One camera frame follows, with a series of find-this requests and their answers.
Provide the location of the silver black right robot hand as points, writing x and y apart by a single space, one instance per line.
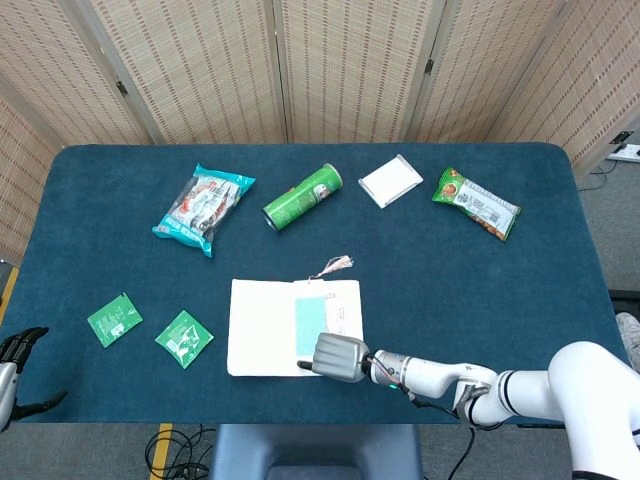
340 357

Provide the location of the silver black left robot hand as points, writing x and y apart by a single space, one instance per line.
6 385

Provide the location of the teal white tasselled bookmark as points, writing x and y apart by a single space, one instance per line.
310 320

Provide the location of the yellow and white notebook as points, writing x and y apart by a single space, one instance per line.
260 330

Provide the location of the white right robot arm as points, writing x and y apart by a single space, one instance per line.
450 375

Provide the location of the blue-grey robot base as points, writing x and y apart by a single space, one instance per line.
315 450

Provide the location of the green square sachet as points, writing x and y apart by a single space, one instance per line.
184 339
115 320

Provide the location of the green chips can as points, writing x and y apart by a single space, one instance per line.
300 200

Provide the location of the blue felt table cover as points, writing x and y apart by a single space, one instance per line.
100 240

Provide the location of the white plastic tray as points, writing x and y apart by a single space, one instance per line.
390 181

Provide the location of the teal snack bag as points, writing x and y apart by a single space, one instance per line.
200 210

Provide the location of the green printed snack bag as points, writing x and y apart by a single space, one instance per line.
475 202

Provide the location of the grey sneaker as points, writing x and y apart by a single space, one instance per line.
630 330

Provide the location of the black screen hinge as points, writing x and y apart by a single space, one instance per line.
121 88
623 136
429 66

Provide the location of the woven folding screen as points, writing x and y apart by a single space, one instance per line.
200 65

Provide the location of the white power strip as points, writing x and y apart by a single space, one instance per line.
625 151

